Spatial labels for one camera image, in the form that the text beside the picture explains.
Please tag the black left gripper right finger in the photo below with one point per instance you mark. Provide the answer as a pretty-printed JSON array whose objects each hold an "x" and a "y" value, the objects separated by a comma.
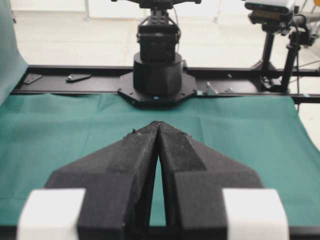
[{"x": 193, "y": 177}]

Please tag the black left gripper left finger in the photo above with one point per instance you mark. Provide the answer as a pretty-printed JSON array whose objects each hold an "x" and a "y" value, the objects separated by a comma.
[{"x": 118, "y": 182}]

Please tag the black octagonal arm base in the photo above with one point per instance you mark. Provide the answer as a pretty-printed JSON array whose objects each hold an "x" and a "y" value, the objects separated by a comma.
[{"x": 126, "y": 90}]

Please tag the green table cloth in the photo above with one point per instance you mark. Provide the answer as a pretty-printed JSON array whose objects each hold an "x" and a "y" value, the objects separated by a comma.
[{"x": 40, "y": 133}]

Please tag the black metal frame rail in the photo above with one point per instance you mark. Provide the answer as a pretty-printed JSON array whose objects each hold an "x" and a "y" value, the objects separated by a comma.
[{"x": 211, "y": 82}]

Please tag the camera on black stand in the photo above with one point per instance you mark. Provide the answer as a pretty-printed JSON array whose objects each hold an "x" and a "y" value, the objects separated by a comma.
[{"x": 281, "y": 17}]

